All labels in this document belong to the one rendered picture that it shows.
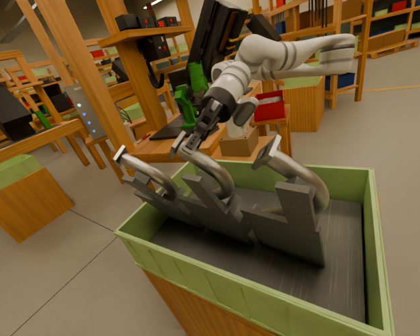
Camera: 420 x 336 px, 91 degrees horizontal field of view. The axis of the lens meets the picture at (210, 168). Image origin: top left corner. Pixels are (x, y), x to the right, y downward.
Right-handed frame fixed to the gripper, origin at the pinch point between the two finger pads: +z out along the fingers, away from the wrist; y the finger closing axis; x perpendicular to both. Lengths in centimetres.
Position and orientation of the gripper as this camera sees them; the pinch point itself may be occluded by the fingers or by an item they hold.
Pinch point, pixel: (189, 148)
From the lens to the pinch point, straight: 40.5
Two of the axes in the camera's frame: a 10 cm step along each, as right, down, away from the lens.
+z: -4.5, 7.9, -4.2
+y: 2.7, -3.3, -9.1
